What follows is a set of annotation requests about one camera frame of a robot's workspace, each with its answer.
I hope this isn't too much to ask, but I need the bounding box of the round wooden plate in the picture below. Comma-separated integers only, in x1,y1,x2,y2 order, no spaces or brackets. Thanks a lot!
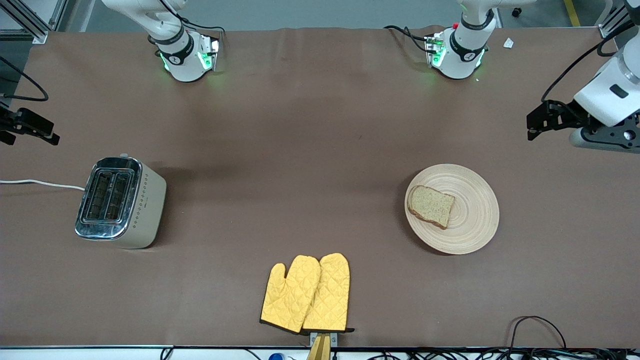
404,163,500,256

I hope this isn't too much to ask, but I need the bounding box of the brown toast slice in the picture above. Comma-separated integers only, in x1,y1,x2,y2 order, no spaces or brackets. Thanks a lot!
407,185,456,230

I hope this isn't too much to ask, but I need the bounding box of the beige and chrome toaster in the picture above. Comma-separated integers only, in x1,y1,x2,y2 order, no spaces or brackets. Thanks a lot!
74,153,167,250

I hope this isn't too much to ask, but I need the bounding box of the yellow quilted oven mitt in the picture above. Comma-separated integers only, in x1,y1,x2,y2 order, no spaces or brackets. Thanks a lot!
260,255,322,335
301,252,356,334

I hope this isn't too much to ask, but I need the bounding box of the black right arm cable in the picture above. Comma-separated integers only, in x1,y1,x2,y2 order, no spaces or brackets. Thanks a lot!
0,55,50,103

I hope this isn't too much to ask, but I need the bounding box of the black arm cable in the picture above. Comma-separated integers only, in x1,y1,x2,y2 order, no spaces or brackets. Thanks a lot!
0,55,50,103
541,20,640,103

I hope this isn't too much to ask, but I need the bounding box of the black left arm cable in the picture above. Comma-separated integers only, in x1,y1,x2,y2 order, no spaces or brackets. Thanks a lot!
541,20,640,103

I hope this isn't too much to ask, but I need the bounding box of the white toaster power cord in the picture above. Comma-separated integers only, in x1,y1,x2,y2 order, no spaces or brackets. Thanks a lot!
0,179,86,192

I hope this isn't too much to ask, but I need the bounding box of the aluminium frame post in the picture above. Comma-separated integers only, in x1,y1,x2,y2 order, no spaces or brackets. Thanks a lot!
0,0,67,45
597,0,640,39

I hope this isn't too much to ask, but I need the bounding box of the black left base cable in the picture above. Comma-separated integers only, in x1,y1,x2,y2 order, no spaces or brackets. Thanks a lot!
383,25,438,55

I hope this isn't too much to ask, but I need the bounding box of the black base cable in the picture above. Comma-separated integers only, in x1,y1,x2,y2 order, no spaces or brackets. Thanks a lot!
159,0,226,40
383,25,438,55

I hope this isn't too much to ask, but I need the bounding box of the black right base cable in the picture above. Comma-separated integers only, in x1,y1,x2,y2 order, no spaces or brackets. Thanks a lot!
159,0,226,40

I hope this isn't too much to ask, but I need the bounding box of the black looped cable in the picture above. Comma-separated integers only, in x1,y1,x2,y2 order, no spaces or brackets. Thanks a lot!
509,315,568,351

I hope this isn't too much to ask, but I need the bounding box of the black cable bundle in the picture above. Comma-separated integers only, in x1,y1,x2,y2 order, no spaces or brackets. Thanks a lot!
370,348,640,360

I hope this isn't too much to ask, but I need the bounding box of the wooden clamp with grey bracket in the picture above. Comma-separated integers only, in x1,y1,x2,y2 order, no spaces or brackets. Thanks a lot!
306,332,339,360

